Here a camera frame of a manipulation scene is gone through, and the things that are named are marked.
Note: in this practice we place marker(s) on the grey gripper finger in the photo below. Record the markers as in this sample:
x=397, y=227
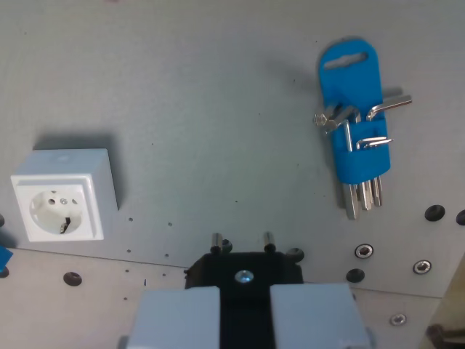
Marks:
x=178, y=320
x=312, y=316

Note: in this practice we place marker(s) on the black power plug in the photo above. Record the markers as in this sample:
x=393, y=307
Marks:
x=245, y=267

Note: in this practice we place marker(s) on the silver socket head screw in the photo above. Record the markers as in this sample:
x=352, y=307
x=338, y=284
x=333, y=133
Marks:
x=422, y=267
x=364, y=251
x=398, y=319

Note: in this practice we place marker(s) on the largest silver hex key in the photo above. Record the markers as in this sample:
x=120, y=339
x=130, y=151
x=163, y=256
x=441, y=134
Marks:
x=351, y=203

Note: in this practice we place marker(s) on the medium silver hex key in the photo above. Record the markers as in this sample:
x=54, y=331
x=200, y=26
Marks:
x=365, y=196

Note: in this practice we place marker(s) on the thin long silver hex key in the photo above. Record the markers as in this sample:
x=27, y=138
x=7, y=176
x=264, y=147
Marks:
x=348, y=138

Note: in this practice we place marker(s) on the blue plastic part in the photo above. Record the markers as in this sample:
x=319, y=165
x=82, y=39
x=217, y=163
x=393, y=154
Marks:
x=4, y=256

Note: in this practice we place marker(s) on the small silver hex key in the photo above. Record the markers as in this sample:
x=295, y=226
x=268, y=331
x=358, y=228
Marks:
x=370, y=140

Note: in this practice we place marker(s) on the tiny silver hex key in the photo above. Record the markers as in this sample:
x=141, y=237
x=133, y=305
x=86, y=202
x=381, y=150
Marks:
x=381, y=143

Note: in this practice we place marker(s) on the thick silver hex key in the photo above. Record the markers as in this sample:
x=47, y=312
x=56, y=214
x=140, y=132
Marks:
x=394, y=102

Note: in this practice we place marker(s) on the blue hex key holder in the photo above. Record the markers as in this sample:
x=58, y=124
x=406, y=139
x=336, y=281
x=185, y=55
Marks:
x=350, y=87

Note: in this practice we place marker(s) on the white wall socket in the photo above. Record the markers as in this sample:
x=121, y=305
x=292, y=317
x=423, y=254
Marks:
x=58, y=211

